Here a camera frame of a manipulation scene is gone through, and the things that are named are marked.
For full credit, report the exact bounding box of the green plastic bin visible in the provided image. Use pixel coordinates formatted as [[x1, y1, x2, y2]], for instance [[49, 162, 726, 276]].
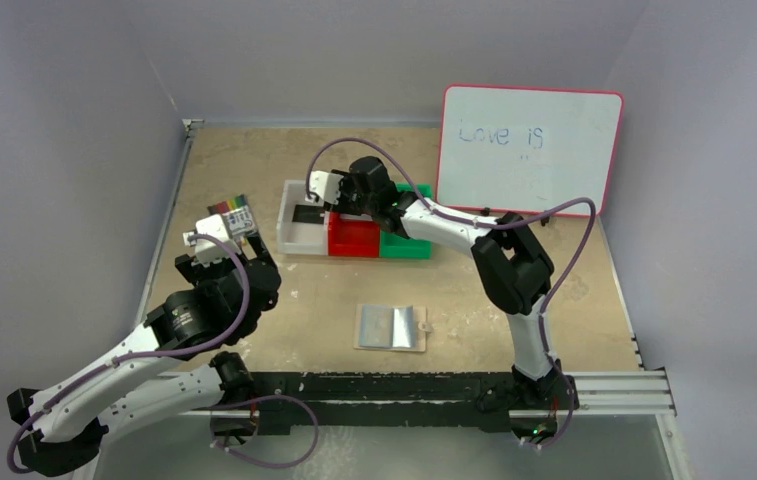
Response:
[[379, 183, 433, 260]]

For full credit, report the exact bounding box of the white plastic bin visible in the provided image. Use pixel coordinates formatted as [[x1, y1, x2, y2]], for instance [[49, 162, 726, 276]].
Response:
[[276, 180, 329, 256]]

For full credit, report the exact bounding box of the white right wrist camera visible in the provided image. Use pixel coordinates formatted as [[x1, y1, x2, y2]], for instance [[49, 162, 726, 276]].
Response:
[[305, 170, 348, 213]]

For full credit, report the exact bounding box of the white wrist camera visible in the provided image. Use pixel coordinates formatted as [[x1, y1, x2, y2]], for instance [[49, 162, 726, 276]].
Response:
[[305, 170, 348, 213], [182, 214, 241, 266]]

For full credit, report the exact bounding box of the pack of coloured markers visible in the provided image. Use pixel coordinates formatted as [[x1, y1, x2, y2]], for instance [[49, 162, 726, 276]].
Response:
[[207, 194, 258, 237]]

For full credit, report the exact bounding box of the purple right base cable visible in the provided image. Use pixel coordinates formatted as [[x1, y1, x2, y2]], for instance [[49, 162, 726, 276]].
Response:
[[518, 390, 579, 452]]

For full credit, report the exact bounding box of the red plastic bin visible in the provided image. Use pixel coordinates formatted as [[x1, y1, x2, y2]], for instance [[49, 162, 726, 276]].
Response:
[[328, 212, 381, 258]]

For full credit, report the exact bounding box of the aluminium frame rail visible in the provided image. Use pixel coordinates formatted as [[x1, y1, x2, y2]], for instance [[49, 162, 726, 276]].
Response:
[[89, 368, 677, 419]]

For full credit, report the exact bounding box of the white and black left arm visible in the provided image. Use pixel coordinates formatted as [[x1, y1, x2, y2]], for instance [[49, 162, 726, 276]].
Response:
[[6, 232, 281, 477]]

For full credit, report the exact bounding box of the pink framed whiteboard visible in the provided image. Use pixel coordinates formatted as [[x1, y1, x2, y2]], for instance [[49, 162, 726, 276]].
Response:
[[435, 84, 625, 213]]

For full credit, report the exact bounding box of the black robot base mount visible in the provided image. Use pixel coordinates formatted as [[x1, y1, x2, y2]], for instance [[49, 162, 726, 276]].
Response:
[[210, 372, 579, 443]]

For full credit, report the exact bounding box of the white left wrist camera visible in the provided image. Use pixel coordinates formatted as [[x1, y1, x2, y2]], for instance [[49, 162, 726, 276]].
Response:
[[182, 214, 241, 266]]

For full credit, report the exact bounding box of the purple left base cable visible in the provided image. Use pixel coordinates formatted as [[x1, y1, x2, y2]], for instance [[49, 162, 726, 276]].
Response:
[[209, 394, 319, 469]]

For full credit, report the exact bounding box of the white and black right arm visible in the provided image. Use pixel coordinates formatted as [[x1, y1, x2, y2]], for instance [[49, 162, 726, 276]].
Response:
[[311, 156, 559, 399]]

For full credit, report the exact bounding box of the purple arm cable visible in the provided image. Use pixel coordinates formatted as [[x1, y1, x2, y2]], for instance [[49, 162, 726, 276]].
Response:
[[6, 233, 251, 476], [308, 137, 598, 399]]

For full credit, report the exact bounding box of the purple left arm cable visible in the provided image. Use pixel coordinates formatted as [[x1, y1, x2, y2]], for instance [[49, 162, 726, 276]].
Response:
[[6, 233, 251, 476]]

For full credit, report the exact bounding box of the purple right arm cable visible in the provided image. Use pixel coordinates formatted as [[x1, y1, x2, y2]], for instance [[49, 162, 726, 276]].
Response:
[[308, 137, 598, 399]]

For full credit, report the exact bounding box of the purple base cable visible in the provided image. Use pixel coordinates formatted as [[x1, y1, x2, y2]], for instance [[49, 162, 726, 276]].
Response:
[[209, 394, 319, 469], [518, 390, 579, 452]]

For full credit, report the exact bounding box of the black card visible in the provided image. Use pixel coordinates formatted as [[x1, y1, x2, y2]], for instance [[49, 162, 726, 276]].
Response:
[[291, 204, 326, 225]]

